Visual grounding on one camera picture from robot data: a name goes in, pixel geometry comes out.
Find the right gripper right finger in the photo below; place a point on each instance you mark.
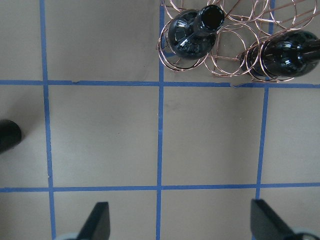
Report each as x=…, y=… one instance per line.
x=265, y=223

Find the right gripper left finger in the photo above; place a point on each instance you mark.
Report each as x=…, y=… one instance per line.
x=97, y=225

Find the dark wine bottle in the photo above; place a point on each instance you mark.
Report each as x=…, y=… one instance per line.
x=288, y=55
x=10, y=135
x=192, y=33

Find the copper wire bottle basket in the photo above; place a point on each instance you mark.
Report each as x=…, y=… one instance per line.
x=247, y=24

